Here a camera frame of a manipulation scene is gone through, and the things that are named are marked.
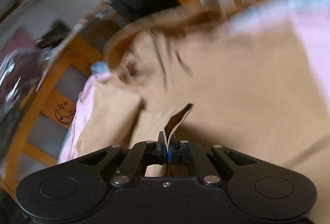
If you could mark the dark patterned cloth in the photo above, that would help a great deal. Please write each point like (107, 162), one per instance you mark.
(18, 77)

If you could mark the tan garment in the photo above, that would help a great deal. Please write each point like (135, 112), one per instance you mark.
(232, 79)

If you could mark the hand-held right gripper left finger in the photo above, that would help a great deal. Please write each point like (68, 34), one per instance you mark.
(162, 154)

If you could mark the wooden bed frame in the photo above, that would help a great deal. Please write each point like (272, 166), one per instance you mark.
(55, 79)

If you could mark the pink bed sheet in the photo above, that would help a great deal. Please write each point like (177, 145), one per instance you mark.
(85, 110)

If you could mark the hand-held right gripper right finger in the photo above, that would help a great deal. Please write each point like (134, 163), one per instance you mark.
(172, 156)

